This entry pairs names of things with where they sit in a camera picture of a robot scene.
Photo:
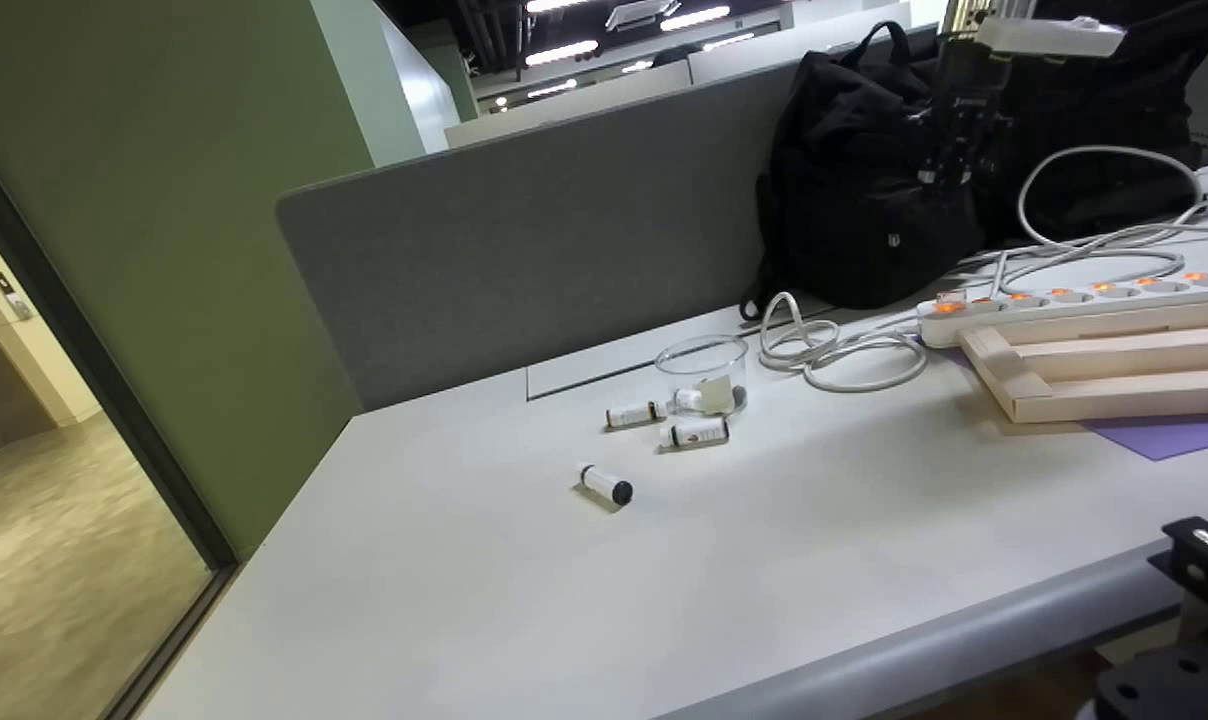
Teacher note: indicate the small white bottle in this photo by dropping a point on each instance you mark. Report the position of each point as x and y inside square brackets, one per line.
[696, 433]
[692, 398]
[632, 414]
[604, 484]

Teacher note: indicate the dark door frame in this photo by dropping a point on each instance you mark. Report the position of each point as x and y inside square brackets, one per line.
[84, 360]

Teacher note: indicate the black backpack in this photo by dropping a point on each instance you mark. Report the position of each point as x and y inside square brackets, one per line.
[864, 190]

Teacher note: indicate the white power strip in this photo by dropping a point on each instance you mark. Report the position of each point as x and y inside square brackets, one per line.
[1064, 303]

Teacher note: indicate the wall switch plate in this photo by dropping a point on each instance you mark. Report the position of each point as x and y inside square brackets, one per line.
[11, 296]

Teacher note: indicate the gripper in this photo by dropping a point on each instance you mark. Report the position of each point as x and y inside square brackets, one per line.
[972, 75]

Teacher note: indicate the clear glass bowl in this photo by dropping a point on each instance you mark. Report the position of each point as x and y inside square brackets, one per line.
[702, 358]

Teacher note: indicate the black clamp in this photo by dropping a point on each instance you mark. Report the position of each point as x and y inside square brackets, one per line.
[1194, 620]

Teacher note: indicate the row of ceiling lights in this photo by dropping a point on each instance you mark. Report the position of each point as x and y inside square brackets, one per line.
[614, 35]

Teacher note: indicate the large black bag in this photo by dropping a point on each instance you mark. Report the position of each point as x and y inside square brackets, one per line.
[1104, 110]

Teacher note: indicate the wooden frame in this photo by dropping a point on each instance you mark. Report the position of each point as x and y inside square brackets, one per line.
[1094, 365]

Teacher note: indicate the grey desk partition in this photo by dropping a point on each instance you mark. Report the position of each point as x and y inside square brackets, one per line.
[524, 240]

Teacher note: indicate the purple paper sheet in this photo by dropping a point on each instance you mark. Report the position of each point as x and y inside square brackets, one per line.
[1174, 435]

